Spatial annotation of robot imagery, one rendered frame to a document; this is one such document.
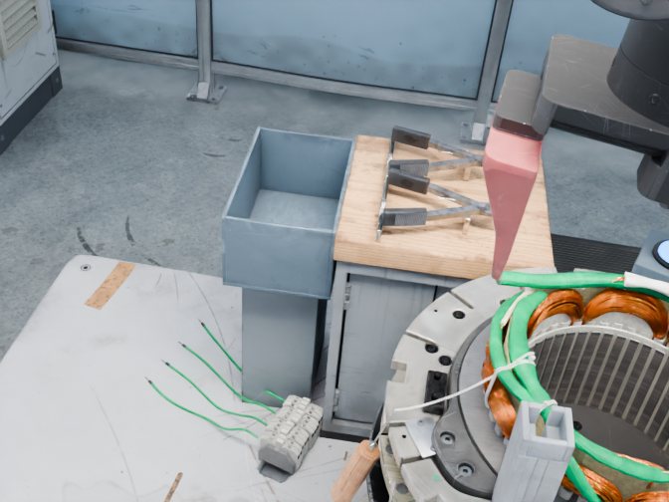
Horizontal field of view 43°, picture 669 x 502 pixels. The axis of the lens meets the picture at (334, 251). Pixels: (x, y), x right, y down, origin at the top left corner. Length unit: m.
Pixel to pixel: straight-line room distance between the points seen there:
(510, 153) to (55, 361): 0.82
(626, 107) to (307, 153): 0.64
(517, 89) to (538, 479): 0.24
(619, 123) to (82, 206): 2.40
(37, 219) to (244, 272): 1.82
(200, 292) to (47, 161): 1.77
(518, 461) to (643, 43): 0.26
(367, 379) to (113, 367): 0.32
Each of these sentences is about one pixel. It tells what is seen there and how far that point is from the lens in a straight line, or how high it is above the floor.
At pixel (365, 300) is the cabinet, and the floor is 0.99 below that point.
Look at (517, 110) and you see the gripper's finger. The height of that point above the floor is 1.38.
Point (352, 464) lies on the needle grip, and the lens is 0.61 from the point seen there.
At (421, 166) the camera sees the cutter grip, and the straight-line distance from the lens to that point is 0.83.
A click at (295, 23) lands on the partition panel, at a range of 2.97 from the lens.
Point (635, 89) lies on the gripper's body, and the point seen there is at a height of 1.41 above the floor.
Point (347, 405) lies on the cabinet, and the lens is 0.93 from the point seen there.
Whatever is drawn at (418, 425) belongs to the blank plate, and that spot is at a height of 1.10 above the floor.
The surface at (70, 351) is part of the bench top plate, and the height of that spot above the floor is 0.78.
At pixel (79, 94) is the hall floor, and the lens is 3.23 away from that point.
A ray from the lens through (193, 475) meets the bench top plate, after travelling 0.94.
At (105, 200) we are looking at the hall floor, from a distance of 2.65.
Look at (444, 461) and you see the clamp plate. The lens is 0.56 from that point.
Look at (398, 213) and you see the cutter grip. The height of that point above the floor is 1.09.
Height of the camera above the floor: 1.54
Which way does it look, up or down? 39 degrees down
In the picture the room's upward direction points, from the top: 5 degrees clockwise
